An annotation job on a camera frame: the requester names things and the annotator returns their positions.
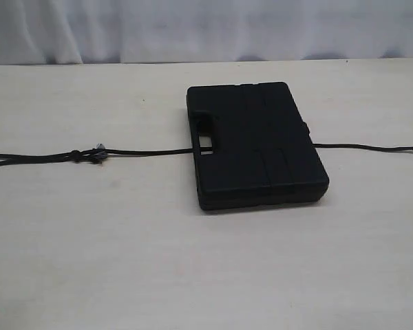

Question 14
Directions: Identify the black plastic carry case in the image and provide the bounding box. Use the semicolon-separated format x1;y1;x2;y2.
186;82;330;211

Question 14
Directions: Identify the black braided rope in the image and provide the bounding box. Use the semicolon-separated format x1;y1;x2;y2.
0;144;413;170

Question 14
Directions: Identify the white backdrop curtain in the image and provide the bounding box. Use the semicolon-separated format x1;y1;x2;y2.
0;1;413;65

